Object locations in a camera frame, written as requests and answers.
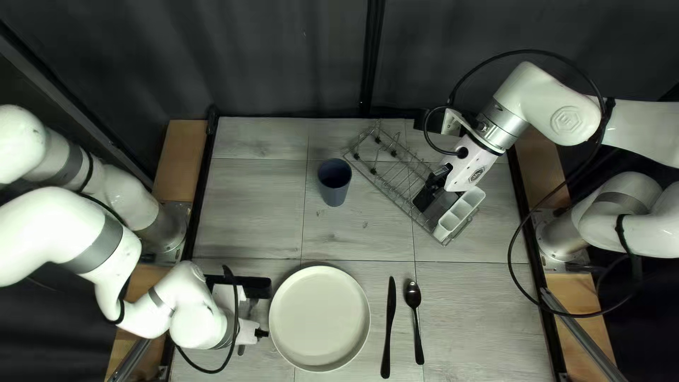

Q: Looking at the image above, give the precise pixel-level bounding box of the black spoon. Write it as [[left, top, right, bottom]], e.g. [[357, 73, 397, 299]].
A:
[[405, 280, 425, 367]]

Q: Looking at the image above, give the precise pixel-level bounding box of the white cutlery holder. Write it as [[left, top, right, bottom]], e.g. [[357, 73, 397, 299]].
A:
[[432, 186, 487, 244]]

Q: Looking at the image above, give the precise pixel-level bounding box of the black knife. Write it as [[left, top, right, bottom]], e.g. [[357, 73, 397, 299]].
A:
[[380, 276, 397, 380]]

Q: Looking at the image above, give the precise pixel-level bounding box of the black cable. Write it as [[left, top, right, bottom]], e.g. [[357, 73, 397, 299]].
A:
[[172, 264, 240, 375], [423, 49, 638, 319]]

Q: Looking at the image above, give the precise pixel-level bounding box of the pale round plate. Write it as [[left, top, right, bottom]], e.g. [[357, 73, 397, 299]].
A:
[[268, 265, 371, 372]]

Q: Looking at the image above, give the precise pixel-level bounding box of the wire dish rack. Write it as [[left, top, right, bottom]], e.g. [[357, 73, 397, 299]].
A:
[[342, 119, 486, 246]]

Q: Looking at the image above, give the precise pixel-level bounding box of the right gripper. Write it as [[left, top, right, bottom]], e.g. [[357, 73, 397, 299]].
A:
[[443, 133, 503, 194]]

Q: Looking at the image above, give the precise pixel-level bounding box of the dark blue cup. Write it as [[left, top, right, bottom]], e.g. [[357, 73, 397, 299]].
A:
[[317, 157, 353, 208]]

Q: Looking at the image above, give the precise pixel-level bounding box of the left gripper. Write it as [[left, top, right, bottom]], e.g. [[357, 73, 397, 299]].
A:
[[212, 284, 262, 349]]

